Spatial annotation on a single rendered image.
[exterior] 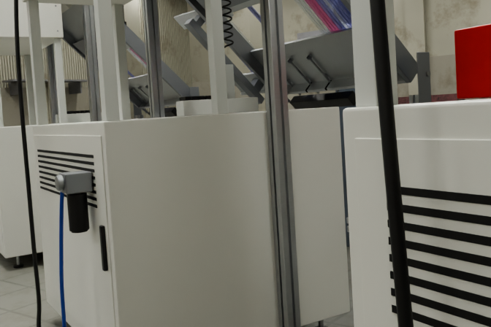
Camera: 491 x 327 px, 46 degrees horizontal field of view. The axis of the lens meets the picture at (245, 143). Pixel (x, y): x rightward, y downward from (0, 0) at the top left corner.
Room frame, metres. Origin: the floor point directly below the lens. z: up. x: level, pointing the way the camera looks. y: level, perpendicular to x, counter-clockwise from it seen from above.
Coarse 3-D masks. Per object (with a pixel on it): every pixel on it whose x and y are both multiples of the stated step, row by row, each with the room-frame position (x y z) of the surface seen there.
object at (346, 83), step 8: (336, 80) 2.01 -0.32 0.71; (344, 80) 1.97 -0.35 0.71; (352, 80) 1.93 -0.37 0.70; (400, 80) 1.73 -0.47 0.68; (288, 88) 2.24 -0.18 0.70; (296, 88) 2.19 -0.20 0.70; (304, 88) 2.14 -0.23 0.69; (312, 88) 2.10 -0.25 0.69; (320, 88) 2.05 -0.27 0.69; (328, 88) 2.02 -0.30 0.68; (336, 88) 1.98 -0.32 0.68; (344, 88) 1.95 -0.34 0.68
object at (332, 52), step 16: (336, 32) 1.80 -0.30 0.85; (288, 48) 2.04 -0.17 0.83; (304, 48) 1.98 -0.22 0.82; (320, 48) 1.92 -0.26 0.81; (336, 48) 1.87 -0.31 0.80; (352, 48) 1.82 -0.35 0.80; (288, 64) 2.13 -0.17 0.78; (304, 64) 2.07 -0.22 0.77; (320, 64) 2.00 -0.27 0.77; (336, 64) 1.94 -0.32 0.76; (352, 64) 1.89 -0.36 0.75; (304, 80) 2.16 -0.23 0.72; (320, 80) 2.09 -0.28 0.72
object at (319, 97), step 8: (296, 96) 2.29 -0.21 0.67; (304, 96) 2.24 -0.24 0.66; (312, 96) 2.19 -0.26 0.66; (320, 96) 2.15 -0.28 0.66; (328, 96) 2.10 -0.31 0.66; (336, 96) 2.06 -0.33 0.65; (344, 96) 2.02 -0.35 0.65; (352, 96) 2.01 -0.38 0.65; (296, 104) 2.27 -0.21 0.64; (304, 104) 2.23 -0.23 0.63; (312, 104) 2.19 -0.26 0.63; (320, 104) 2.15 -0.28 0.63; (328, 104) 2.12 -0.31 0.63; (336, 104) 2.08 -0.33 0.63; (344, 104) 2.05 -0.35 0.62; (352, 104) 2.02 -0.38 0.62
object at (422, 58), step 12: (420, 60) 1.67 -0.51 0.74; (420, 72) 1.67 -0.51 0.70; (420, 84) 1.67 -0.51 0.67; (192, 96) 1.90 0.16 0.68; (204, 96) 1.92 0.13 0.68; (420, 96) 1.66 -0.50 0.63; (180, 108) 1.71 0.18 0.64; (192, 108) 1.71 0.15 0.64; (204, 108) 1.73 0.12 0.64; (228, 108) 1.78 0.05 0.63; (240, 108) 1.80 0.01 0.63; (252, 108) 1.82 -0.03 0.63; (348, 228) 1.56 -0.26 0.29
